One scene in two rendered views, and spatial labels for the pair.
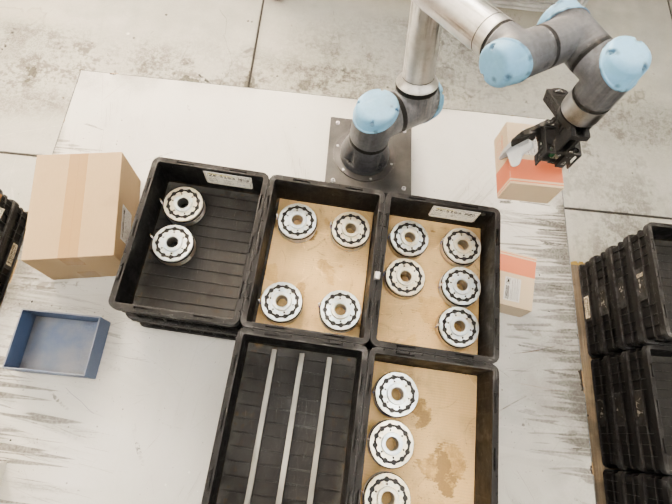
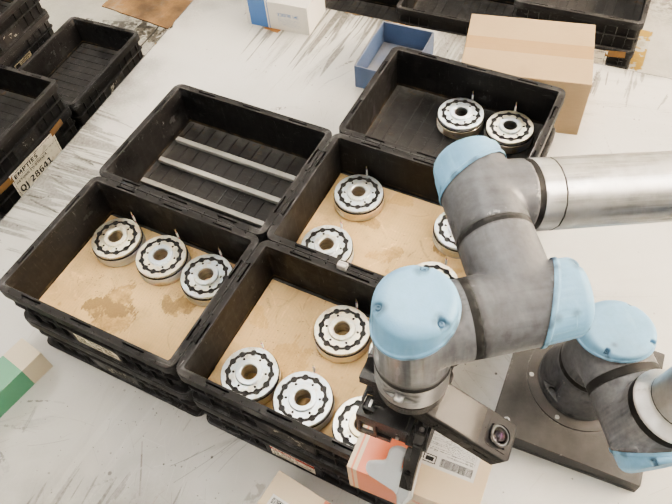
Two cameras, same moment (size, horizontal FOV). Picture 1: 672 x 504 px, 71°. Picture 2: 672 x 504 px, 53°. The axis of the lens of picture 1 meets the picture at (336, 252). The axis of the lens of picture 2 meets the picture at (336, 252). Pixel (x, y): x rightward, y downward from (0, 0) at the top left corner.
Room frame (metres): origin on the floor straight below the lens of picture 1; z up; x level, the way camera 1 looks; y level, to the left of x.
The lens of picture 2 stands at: (0.75, -0.67, 1.93)
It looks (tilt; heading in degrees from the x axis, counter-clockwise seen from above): 54 degrees down; 125
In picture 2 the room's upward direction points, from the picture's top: 7 degrees counter-clockwise
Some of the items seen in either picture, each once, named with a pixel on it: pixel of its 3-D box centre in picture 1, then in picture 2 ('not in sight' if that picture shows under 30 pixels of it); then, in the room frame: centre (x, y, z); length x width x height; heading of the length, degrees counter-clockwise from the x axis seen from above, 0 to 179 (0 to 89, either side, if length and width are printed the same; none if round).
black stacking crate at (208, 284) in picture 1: (198, 245); (450, 131); (0.39, 0.34, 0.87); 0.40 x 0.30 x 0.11; 3
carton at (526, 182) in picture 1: (527, 163); (425, 455); (0.66, -0.40, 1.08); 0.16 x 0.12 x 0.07; 6
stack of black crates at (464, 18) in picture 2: not in sight; (459, 33); (0.02, 1.35, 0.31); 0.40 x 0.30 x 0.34; 6
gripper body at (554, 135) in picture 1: (562, 134); (404, 398); (0.63, -0.40, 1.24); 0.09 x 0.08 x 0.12; 6
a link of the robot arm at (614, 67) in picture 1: (610, 74); (417, 328); (0.64, -0.40, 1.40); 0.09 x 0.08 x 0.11; 40
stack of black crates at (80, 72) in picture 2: not in sight; (90, 95); (-1.05, 0.48, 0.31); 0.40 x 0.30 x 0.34; 96
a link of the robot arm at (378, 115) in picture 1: (375, 119); (609, 346); (0.83, -0.04, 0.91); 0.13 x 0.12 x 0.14; 130
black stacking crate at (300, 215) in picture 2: (316, 262); (394, 233); (0.40, 0.04, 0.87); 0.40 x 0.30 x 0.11; 3
